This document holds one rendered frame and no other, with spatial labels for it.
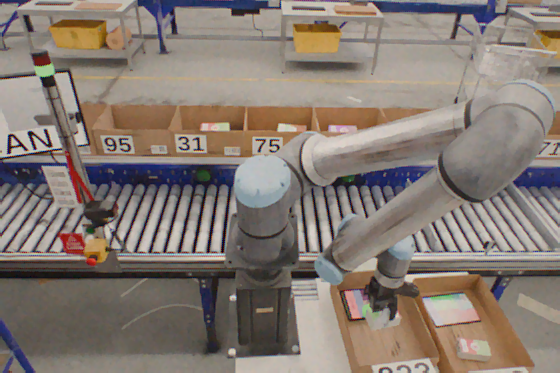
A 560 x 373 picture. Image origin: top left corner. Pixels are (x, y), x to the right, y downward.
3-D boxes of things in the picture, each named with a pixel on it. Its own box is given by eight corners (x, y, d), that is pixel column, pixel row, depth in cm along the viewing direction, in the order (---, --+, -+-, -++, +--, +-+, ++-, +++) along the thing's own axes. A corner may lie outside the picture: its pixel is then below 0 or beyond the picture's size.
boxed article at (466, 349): (487, 363, 138) (491, 356, 135) (458, 359, 139) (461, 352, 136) (482, 348, 142) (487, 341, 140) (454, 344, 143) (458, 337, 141)
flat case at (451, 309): (480, 322, 151) (482, 319, 150) (435, 328, 148) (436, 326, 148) (462, 293, 162) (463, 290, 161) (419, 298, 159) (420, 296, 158)
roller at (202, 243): (194, 261, 179) (193, 253, 176) (208, 189, 221) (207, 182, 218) (205, 261, 179) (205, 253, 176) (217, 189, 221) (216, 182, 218)
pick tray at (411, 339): (353, 383, 132) (358, 368, 126) (328, 289, 162) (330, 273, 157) (433, 373, 135) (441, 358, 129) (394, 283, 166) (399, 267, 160)
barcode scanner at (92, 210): (120, 228, 153) (110, 208, 147) (90, 231, 154) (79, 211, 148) (125, 216, 159) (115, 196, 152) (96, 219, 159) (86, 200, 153)
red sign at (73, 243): (66, 255, 168) (56, 233, 161) (66, 253, 169) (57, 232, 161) (103, 255, 169) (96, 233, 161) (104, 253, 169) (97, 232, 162)
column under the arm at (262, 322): (300, 354, 139) (307, 296, 120) (226, 358, 137) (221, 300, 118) (293, 293, 160) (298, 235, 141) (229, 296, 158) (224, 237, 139)
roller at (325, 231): (323, 261, 181) (324, 253, 178) (312, 190, 223) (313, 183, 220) (334, 261, 181) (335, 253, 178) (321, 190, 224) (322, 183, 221)
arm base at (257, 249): (294, 264, 115) (296, 242, 109) (229, 263, 115) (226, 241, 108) (293, 216, 129) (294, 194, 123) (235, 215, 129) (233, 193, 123)
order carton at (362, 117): (316, 159, 217) (319, 132, 207) (311, 131, 241) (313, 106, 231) (387, 159, 218) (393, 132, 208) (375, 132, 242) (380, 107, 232)
